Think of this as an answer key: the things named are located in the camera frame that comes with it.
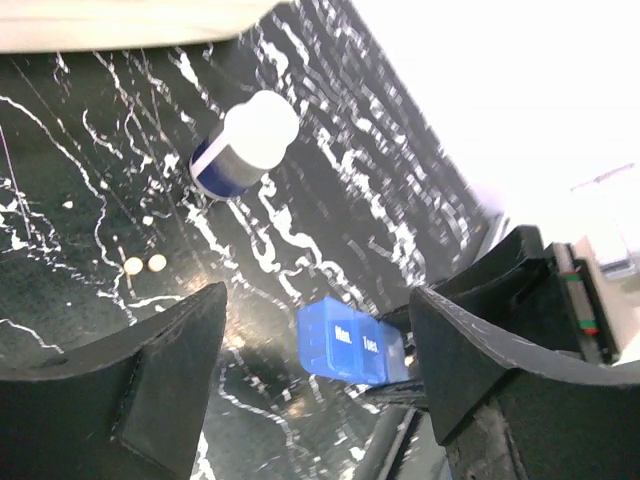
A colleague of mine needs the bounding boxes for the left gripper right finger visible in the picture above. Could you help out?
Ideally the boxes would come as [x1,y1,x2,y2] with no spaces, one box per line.
[409,288,639,479]

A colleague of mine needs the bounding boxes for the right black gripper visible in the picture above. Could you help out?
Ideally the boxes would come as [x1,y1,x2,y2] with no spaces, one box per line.
[434,225,620,365]

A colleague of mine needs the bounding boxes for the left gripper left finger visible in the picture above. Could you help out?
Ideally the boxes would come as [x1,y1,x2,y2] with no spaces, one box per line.
[1,282,227,479]

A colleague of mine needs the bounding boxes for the blue pill organizer box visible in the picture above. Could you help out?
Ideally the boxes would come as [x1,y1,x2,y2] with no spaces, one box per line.
[296,297,409,386]

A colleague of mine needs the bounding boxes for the white pill bottle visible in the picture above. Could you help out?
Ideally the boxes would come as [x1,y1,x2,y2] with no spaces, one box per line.
[189,90,299,201]

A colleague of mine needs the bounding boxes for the yellow pill right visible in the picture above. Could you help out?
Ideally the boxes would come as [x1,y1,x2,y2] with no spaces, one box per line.
[147,254,167,273]

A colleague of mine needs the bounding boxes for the white rectangular dish tub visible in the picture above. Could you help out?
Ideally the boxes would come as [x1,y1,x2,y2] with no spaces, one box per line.
[1,0,279,54]

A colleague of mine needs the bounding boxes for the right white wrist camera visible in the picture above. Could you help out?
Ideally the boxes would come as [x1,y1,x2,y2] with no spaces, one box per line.
[572,236,639,366]

